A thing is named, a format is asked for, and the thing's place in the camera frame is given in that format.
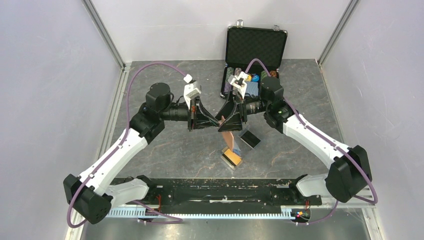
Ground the clear acrylic card box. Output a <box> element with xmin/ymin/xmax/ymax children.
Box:
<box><xmin>220</xmin><ymin>129</ymin><xmax>261</xmax><ymax>171</ymax></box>

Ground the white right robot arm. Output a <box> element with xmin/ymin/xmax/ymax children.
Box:
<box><xmin>216</xmin><ymin>74</ymin><xmax>378</xmax><ymax>205</ymax></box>

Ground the black credit card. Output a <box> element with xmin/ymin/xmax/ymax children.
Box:
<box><xmin>239</xmin><ymin>130</ymin><xmax>261</xmax><ymax>149</ymax></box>

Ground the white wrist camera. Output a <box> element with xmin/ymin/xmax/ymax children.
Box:
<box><xmin>183</xmin><ymin>74</ymin><xmax>202</xmax><ymax>109</ymax></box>
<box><xmin>228</xmin><ymin>71</ymin><xmax>249</xmax><ymax>99</ymax></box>

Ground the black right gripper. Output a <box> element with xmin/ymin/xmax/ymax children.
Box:
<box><xmin>215</xmin><ymin>89</ymin><xmax>270</xmax><ymax>133</ymax></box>

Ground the tan leather card holder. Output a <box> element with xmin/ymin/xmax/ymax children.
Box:
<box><xmin>221</xmin><ymin>131</ymin><xmax>241</xmax><ymax>157</ymax></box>

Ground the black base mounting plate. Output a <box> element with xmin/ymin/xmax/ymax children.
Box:
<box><xmin>112</xmin><ymin>178</ymin><xmax>323</xmax><ymax>215</ymax></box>

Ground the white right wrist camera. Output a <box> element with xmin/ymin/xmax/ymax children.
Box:
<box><xmin>228</xmin><ymin>71</ymin><xmax>249</xmax><ymax>99</ymax></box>

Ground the orange credit card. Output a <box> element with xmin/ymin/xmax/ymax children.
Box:
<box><xmin>222</xmin><ymin>149</ymin><xmax>242</xmax><ymax>167</ymax></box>

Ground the black poker chip case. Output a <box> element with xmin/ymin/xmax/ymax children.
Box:
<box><xmin>219</xmin><ymin>26</ymin><xmax>288</xmax><ymax>99</ymax></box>

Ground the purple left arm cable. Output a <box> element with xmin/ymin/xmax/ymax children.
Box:
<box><xmin>66</xmin><ymin>62</ymin><xmax>190</xmax><ymax>229</ymax></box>

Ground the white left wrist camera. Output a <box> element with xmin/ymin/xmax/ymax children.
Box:
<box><xmin>183</xmin><ymin>74</ymin><xmax>202</xmax><ymax>109</ymax></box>

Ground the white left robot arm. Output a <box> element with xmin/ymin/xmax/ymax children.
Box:
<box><xmin>63</xmin><ymin>81</ymin><xmax>219</xmax><ymax>228</ymax></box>

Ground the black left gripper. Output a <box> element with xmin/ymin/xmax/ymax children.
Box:
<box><xmin>159</xmin><ymin>95</ymin><xmax>219</xmax><ymax>132</ymax></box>

